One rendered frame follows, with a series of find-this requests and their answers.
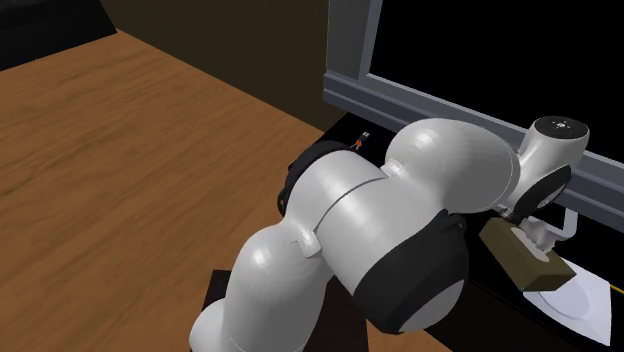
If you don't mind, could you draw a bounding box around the grey framed window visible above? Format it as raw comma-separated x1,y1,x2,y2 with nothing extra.
322,0,624,234

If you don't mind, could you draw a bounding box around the olive brown box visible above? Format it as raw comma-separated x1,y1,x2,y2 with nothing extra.
478,216,577,293

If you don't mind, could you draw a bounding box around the white tap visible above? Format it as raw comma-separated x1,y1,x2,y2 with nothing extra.
554,208,580,242

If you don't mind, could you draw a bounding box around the white sink basin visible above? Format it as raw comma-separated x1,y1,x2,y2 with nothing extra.
523,258,613,347

